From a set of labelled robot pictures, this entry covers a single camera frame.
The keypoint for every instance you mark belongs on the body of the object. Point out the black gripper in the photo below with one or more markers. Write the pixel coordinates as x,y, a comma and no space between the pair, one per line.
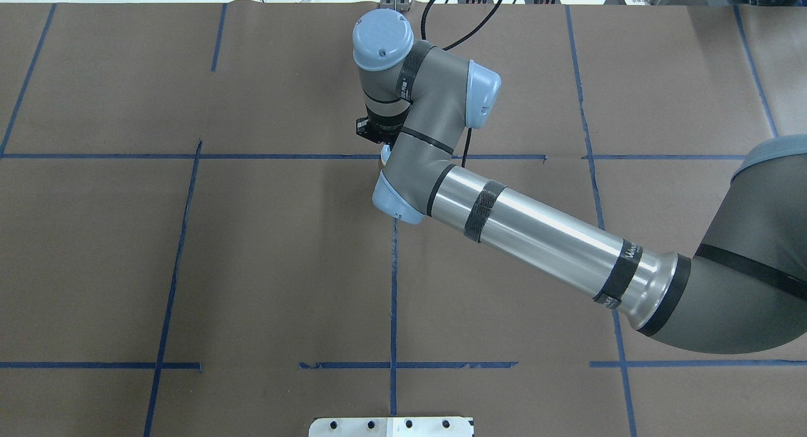
383,118

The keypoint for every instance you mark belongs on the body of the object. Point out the blue and cream bell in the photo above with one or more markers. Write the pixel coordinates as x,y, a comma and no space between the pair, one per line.
385,154

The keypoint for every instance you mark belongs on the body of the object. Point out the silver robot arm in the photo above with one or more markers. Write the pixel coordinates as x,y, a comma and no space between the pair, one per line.
743,291

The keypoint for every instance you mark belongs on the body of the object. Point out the brown paper table cover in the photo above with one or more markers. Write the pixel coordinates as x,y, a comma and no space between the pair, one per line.
189,246

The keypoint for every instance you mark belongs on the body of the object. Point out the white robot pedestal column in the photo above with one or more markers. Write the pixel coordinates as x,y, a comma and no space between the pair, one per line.
393,426

